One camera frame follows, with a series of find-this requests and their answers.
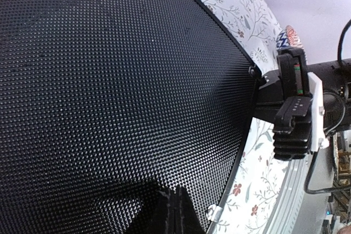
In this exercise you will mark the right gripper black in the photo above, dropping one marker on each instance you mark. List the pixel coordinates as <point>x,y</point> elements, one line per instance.
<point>292,119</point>

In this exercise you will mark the front aluminium rail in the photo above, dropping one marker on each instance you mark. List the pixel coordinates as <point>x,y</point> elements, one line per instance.
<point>296,211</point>

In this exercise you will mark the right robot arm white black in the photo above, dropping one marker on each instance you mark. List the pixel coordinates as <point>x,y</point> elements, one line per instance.
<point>335,76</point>

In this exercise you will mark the black poker set case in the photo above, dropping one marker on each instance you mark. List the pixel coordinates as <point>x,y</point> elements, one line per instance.
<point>123,94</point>

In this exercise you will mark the red patterned bowl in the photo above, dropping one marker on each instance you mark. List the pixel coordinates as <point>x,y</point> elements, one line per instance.
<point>288,38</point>

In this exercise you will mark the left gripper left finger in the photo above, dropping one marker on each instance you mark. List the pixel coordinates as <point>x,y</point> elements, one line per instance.
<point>156,212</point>

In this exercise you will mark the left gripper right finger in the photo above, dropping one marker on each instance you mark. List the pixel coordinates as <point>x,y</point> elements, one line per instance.
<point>185,219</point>

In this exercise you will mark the floral table cloth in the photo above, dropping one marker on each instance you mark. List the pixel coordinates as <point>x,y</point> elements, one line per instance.
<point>246,25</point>

